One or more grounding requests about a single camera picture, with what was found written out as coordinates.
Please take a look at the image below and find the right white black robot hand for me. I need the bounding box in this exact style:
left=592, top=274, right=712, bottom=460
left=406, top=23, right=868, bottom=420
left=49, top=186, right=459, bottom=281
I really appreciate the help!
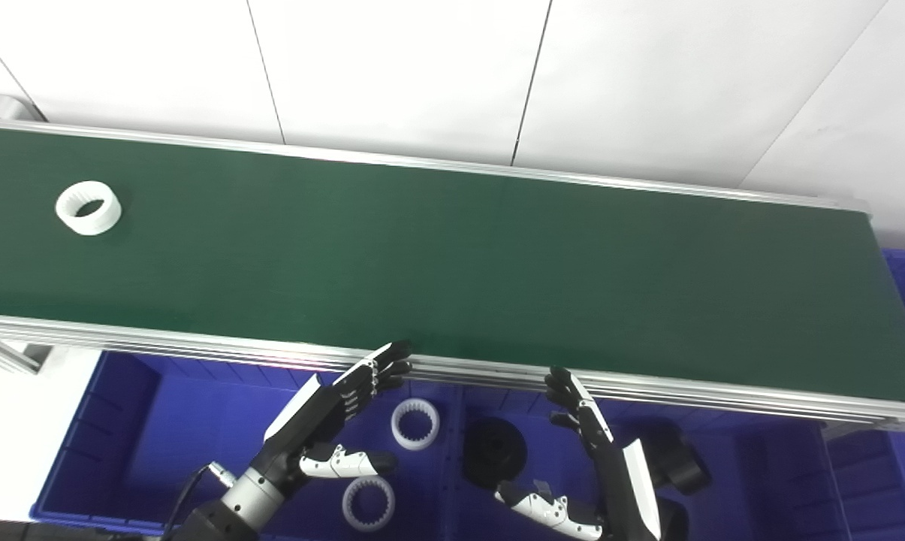
left=495, top=366, right=662, bottom=541

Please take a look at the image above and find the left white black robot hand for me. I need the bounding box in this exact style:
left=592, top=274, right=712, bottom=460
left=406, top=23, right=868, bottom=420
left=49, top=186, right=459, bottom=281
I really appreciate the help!
left=253, top=340, right=415, bottom=494

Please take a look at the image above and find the white ring gear part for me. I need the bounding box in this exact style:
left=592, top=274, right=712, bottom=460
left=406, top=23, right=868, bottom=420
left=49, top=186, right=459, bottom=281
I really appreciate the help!
left=391, top=398, right=440, bottom=452
left=55, top=181, right=122, bottom=237
left=341, top=475, right=396, bottom=533

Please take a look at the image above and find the black cylinder part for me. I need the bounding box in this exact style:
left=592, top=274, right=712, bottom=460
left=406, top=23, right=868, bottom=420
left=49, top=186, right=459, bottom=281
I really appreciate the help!
left=640, top=428, right=713, bottom=496

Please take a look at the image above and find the blue bin with black parts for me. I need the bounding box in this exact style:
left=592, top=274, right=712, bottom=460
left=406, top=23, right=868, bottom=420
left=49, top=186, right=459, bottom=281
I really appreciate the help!
left=452, top=383, right=836, bottom=541

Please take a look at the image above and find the green conveyor belt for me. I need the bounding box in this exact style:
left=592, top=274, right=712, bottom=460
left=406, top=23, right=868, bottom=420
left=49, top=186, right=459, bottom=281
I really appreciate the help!
left=0, top=116, right=905, bottom=434
left=0, top=125, right=905, bottom=404

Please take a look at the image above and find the black disc gear part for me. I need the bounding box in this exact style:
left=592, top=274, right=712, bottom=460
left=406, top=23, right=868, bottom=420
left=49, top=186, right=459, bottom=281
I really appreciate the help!
left=463, top=419, right=529, bottom=486

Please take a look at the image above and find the blue bin with white rings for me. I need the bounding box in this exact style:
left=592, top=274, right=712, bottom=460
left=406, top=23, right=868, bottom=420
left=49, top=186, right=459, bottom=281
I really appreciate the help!
left=30, top=351, right=462, bottom=541

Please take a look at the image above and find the empty blue bin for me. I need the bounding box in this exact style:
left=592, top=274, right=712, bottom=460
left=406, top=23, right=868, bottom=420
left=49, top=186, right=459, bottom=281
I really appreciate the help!
left=820, top=248, right=905, bottom=541

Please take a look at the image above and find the aluminium conveyor leg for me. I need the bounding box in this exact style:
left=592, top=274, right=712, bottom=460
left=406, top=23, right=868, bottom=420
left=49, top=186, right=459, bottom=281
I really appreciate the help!
left=0, top=338, right=52, bottom=375

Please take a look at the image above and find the grey conveyor end housing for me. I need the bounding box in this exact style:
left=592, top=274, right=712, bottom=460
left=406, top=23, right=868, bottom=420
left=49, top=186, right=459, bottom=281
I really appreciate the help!
left=0, top=90, right=47, bottom=123

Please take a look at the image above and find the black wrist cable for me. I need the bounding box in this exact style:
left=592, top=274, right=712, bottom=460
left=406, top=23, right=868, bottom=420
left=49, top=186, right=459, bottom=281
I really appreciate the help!
left=159, top=462, right=237, bottom=541

